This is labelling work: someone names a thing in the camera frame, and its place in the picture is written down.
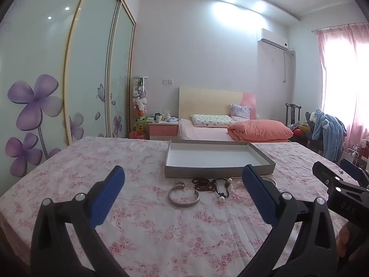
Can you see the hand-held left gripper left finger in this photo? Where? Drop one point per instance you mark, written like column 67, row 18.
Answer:
column 107, row 196

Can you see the pink sheet bed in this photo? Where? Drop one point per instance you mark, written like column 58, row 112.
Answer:
column 201, row 134

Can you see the folded orange quilt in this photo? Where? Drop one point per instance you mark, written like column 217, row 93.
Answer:
column 259, row 129

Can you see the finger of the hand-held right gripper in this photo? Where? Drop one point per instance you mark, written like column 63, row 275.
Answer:
column 325, row 173
column 353, row 170

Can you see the thin silver bangle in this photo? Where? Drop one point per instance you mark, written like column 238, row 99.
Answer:
column 272, row 181

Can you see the purple patterned pillow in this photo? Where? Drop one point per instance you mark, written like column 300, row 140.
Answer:
column 240, row 112

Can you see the white air conditioner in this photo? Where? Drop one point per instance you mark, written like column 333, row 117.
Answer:
column 272, row 39

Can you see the white patterned pillow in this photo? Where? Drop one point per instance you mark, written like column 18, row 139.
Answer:
column 212, row 120

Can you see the beige and pink headboard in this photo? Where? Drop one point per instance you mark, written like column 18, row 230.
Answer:
column 207, row 101

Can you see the clear tube of plush toys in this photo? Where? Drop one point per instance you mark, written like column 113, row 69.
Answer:
column 139, row 101

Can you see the red lined waste bin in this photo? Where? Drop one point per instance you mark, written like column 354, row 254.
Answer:
column 137, row 135

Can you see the flower print sliding wardrobe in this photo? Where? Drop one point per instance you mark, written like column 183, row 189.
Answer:
column 57, row 92

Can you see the black office chair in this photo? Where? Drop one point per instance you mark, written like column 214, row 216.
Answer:
column 311, row 142

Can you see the blue plush garment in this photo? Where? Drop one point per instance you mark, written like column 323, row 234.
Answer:
column 328, row 129

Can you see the wide silver cuff bangle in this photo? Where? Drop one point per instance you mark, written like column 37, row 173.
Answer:
column 183, row 203

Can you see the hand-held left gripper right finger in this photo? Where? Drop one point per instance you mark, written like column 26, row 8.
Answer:
column 256, row 191

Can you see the blue cloth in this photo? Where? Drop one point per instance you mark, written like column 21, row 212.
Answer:
column 172, row 119

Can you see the pink curtain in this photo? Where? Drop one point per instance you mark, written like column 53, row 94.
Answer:
column 343, row 86

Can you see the pink and white nightstand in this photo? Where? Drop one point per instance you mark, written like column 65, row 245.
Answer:
column 163, row 129

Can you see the white wall socket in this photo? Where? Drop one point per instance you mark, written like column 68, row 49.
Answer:
column 167, row 81

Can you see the dark wooden chair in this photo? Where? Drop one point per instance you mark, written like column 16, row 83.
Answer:
column 292, row 114

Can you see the cluttered small rack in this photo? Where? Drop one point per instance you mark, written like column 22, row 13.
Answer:
column 359, row 151

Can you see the grey cardboard tray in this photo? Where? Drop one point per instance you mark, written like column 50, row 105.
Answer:
column 213, row 158

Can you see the person's right hand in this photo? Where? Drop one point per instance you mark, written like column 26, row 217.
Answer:
column 344, row 238

